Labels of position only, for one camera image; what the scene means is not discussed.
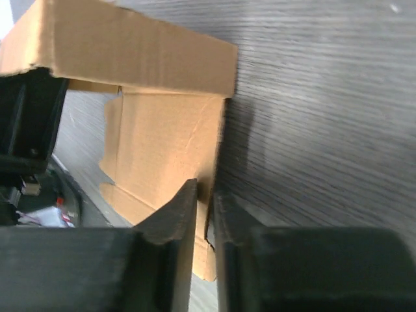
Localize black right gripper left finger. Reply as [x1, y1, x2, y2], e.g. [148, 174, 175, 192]
[1, 179, 198, 311]

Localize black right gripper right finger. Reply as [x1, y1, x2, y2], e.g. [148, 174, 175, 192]
[213, 192, 415, 311]

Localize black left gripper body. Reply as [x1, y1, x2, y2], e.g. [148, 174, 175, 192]
[0, 68, 69, 172]

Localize small brown cardboard box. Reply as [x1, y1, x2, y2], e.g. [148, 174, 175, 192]
[1, 1, 238, 281]

